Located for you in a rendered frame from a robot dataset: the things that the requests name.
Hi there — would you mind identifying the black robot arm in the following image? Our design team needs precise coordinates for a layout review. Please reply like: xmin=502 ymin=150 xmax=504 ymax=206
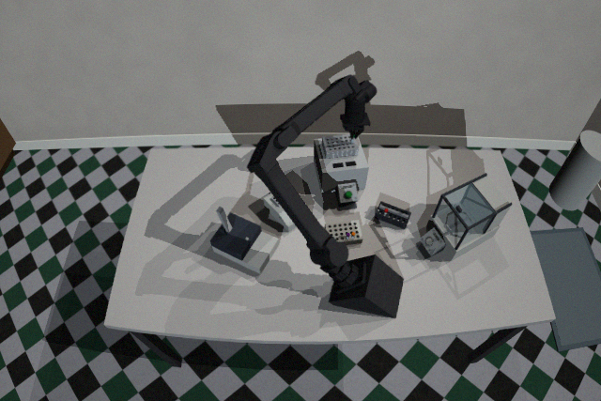
xmin=247 ymin=75 xmax=377 ymax=294

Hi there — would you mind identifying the beige tube rack with round holes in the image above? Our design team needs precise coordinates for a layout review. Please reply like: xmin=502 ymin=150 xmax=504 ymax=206
xmin=325 ymin=220 xmax=362 ymax=245

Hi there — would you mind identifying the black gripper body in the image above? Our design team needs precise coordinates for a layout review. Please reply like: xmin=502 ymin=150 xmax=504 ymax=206
xmin=340 ymin=108 xmax=371 ymax=131

